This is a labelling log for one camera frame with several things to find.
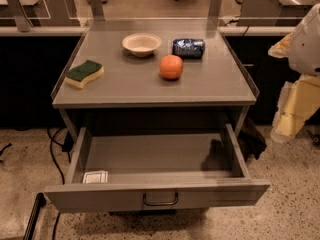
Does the grey top drawer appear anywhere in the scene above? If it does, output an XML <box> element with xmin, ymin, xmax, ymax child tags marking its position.
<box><xmin>45</xmin><ymin>125</ymin><xmax>270</xmax><ymax>213</ymax></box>

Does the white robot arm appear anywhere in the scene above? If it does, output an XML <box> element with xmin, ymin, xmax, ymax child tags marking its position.
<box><xmin>268</xmin><ymin>4</ymin><xmax>320</xmax><ymax>143</ymax></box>

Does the orange ball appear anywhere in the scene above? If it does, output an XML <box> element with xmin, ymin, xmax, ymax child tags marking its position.
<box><xmin>160</xmin><ymin>55</ymin><xmax>183</xmax><ymax>80</ymax></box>

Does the green yellow sponge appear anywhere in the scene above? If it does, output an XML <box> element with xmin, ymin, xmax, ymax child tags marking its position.
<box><xmin>65</xmin><ymin>60</ymin><xmax>104</xmax><ymax>89</ymax></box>

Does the white paper bowl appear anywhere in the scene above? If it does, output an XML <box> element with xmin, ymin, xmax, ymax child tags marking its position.
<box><xmin>122</xmin><ymin>33</ymin><xmax>162</xmax><ymax>58</ymax></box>

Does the right background desk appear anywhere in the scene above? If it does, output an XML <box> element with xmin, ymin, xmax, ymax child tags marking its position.
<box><xmin>238</xmin><ymin>0</ymin><xmax>320</xmax><ymax>26</ymax></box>

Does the left background desk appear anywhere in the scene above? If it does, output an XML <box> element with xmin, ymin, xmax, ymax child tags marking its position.
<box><xmin>0</xmin><ymin>0</ymin><xmax>80</xmax><ymax>26</ymax></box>

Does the background desk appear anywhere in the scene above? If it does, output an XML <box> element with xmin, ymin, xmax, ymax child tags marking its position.
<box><xmin>238</xmin><ymin>0</ymin><xmax>320</xmax><ymax>26</ymax></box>
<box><xmin>0</xmin><ymin>0</ymin><xmax>80</xmax><ymax>26</ymax></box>

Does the blue crushed can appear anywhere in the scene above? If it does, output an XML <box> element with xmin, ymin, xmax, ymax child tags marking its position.
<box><xmin>172</xmin><ymin>38</ymin><xmax>205</xmax><ymax>59</ymax></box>

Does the grey metal drawer cabinet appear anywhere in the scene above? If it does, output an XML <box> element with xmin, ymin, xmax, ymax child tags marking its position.
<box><xmin>53</xmin><ymin>18</ymin><xmax>258</xmax><ymax>117</ymax></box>

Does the black bar on floor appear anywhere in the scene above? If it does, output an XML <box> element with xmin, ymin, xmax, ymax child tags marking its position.
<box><xmin>22</xmin><ymin>193</ymin><xmax>46</xmax><ymax>240</ymax></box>

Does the black floor cable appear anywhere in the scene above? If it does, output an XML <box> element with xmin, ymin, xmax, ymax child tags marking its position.
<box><xmin>46</xmin><ymin>127</ymin><xmax>73</xmax><ymax>240</ymax></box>

